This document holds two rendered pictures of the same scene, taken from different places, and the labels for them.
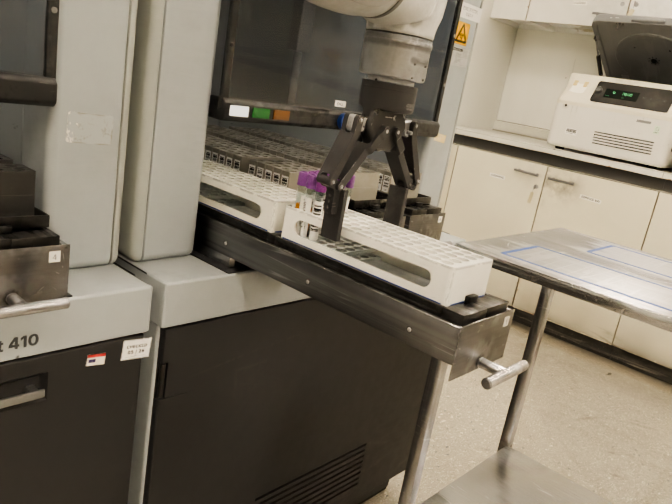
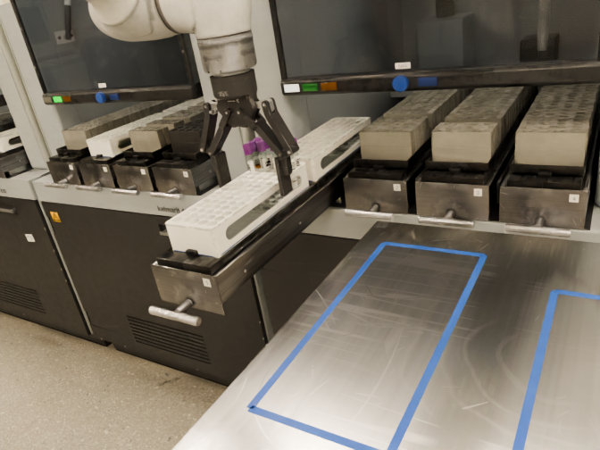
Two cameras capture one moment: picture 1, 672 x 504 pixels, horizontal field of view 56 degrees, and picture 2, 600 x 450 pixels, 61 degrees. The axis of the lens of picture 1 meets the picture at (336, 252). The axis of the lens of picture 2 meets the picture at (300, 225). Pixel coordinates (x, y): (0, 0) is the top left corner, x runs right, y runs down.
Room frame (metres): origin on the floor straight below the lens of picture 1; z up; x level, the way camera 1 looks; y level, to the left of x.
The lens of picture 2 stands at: (0.86, -0.91, 1.17)
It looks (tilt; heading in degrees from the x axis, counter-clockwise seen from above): 25 degrees down; 85
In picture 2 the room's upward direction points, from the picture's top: 9 degrees counter-clockwise
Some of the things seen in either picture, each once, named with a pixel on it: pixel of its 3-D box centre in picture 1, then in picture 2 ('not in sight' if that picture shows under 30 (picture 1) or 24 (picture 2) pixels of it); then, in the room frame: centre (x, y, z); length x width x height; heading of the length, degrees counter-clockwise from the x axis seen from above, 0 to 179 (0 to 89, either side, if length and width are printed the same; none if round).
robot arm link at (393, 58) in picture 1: (394, 60); (228, 54); (0.88, -0.03, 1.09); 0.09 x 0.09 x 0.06
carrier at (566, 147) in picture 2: (401, 185); (549, 147); (1.40, -0.12, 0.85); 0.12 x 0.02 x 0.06; 139
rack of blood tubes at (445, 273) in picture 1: (378, 251); (245, 205); (0.85, -0.06, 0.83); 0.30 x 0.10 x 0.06; 50
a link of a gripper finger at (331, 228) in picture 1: (334, 213); (222, 170); (0.82, 0.01, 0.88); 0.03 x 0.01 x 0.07; 50
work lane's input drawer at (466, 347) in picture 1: (304, 258); (289, 202); (0.94, 0.05, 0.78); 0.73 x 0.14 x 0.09; 50
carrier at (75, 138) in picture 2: not in sight; (78, 139); (0.38, 0.72, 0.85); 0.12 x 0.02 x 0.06; 141
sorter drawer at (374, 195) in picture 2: not in sight; (424, 142); (1.31, 0.26, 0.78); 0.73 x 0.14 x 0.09; 50
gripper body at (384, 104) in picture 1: (384, 116); (237, 99); (0.88, -0.03, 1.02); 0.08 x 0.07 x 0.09; 140
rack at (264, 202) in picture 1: (235, 196); (326, 148); (1.06, 0.18, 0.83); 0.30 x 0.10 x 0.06; 50
